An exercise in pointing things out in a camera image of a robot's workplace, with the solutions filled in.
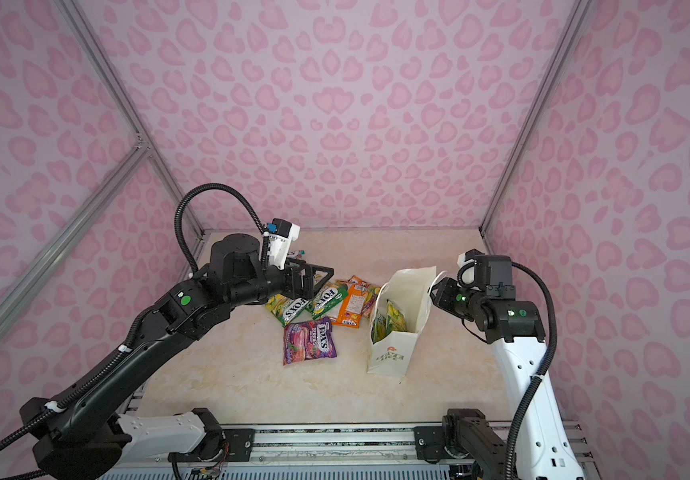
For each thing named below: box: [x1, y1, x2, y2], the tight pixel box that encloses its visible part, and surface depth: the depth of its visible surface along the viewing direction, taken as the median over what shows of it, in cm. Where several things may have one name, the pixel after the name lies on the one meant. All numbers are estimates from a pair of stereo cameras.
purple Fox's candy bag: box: [283, 317, 337, 366], surface depth 90 cm
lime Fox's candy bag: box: [265, 294, 309, 327], surface depth 95 cm
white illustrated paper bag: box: [367, 266, 436, 377], surface depth 77 cm
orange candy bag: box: [332, 275, 369, 329], surface depth 97 cm
